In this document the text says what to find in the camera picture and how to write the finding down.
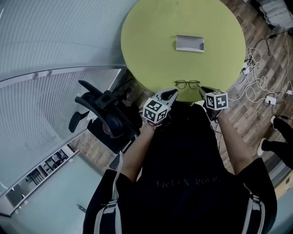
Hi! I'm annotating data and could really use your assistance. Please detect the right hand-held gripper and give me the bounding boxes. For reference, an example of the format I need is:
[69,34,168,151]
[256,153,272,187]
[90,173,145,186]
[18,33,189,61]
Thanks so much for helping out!
[198,86,229,111]

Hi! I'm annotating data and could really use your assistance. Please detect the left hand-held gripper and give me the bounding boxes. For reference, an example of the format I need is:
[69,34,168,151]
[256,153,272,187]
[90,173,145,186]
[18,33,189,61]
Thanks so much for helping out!
[143,88,179,123]

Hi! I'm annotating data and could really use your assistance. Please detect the black eyeglasses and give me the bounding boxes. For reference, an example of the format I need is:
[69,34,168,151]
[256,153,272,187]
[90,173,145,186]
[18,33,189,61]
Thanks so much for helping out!
[174,80,201,90]

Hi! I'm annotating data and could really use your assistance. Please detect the person's right forearm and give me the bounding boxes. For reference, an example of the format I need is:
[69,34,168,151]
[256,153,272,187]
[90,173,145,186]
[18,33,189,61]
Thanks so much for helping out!
[214,109,253,176]

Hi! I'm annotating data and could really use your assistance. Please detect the person's left forearm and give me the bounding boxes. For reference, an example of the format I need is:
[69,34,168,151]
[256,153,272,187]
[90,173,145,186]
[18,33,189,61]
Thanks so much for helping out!
[123,120,159,184]

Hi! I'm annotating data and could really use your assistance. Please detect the grey open glasses case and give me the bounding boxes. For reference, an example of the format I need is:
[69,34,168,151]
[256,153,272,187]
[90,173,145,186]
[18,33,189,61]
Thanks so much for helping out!
[175,34,205,54]

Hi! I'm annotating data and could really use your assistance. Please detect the green round tablecloth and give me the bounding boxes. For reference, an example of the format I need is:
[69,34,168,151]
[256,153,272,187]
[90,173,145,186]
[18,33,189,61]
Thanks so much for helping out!
[120,0,247,107]

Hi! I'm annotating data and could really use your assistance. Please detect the black office chair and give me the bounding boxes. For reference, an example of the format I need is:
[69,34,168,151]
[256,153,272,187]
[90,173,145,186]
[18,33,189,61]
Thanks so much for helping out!
[68,80,144,153]

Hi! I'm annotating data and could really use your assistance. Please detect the person's black clothing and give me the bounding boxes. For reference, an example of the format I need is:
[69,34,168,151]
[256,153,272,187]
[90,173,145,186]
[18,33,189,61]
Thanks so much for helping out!
[82,100,278,234]

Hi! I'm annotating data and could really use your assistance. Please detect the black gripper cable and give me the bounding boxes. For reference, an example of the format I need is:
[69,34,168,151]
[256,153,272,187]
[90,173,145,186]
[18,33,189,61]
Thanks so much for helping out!
[159,115,173,131]
[208,111,222,156]

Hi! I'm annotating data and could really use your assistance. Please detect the tangled white cable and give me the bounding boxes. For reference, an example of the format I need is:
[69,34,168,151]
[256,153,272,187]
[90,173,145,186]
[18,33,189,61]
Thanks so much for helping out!
[228,47,289,104]

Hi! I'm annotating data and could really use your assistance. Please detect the grey backpack strap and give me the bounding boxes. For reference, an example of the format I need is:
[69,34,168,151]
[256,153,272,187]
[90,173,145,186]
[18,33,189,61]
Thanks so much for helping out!
[93,150,124,234]
[242,182,266,234]

